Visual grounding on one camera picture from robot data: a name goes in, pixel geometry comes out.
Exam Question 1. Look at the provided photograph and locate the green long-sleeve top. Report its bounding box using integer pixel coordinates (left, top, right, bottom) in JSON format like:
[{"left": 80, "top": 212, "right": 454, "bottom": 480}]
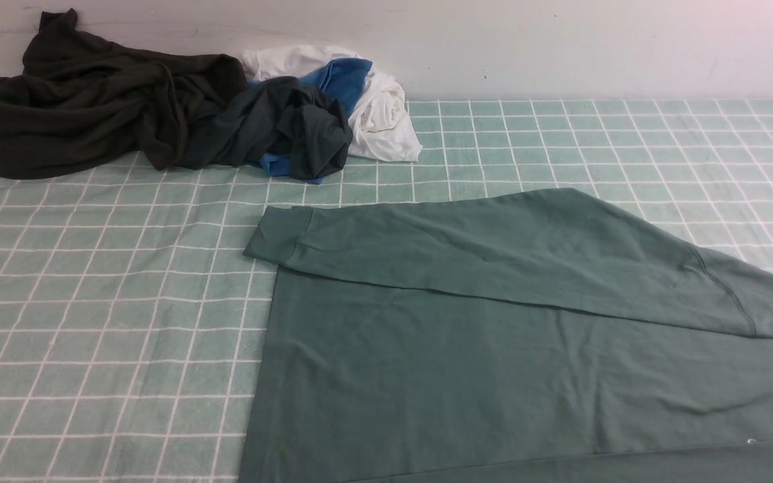
[{"left": 239, "top": 189, "right": 773, "bottom": 482}]

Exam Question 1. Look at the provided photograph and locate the white crumpled garment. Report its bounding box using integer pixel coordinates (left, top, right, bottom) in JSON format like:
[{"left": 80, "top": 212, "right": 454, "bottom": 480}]
[{"left": 240, "top": 45, "right": 421, "bottom": 162}]

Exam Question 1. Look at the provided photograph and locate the dark teal crumpled garment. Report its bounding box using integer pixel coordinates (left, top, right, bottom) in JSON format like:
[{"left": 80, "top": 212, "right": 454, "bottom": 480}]
[{"left": 176, "top": 76, "right": 353, "bottom": 181}]

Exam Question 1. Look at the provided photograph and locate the blue crumpled garment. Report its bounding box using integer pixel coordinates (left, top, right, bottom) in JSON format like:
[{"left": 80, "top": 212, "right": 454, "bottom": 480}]
[{"left": 246, "top": 58, "right": 373, "bottom": 184}]

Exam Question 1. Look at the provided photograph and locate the green checked tablecloth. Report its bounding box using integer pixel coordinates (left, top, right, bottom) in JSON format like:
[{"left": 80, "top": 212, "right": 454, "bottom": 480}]
[{"left": 0, "top": 100, "right": 773, "bottom": 482}]

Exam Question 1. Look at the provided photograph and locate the dark olive crumpled garment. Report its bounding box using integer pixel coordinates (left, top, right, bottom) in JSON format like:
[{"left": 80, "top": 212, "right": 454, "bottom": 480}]
[{"left": 0, "top": 9, "right": 248, "bottom": 180}]

